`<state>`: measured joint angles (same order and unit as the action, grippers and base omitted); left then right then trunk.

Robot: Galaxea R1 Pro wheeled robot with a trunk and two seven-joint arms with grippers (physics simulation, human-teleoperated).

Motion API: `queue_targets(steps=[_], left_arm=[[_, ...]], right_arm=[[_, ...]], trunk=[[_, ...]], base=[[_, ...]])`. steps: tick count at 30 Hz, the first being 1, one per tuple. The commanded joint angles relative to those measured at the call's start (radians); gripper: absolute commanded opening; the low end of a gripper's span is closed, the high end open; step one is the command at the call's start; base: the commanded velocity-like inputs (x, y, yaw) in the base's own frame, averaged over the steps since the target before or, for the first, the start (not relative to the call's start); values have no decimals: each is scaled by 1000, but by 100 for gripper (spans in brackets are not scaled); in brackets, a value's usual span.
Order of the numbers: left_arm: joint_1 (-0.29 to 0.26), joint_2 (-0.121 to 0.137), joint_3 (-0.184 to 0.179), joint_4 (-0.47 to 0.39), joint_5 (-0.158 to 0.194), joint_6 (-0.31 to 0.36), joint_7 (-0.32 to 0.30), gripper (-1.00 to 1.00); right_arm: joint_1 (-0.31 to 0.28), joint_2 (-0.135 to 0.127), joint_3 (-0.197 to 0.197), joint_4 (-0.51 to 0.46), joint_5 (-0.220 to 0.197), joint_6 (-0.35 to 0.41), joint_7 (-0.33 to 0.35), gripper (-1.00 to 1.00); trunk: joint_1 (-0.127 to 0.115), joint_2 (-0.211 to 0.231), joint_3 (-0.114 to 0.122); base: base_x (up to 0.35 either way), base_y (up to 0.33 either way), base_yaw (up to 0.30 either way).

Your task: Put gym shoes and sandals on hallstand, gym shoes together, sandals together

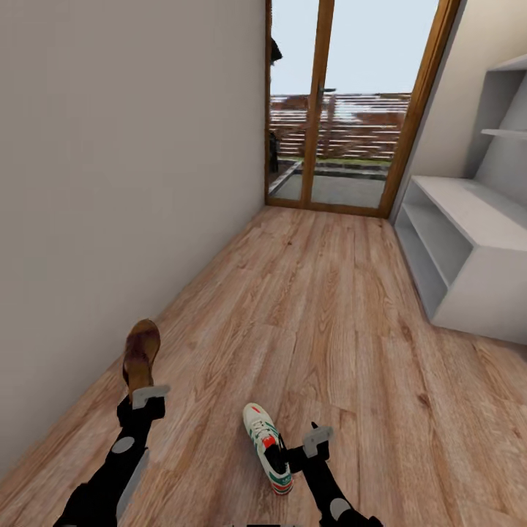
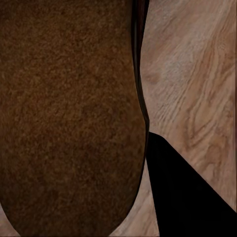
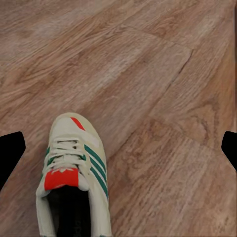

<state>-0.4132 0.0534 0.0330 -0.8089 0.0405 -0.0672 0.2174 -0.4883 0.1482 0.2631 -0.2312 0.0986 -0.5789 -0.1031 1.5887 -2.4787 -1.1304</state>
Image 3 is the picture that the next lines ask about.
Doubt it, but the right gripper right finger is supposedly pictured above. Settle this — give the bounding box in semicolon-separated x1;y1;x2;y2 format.
221;131;237;171

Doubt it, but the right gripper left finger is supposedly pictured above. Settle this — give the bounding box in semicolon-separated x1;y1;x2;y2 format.
0;131;26;191

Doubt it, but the gym shoe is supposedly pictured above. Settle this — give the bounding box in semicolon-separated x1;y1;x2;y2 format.
36;112;112;237

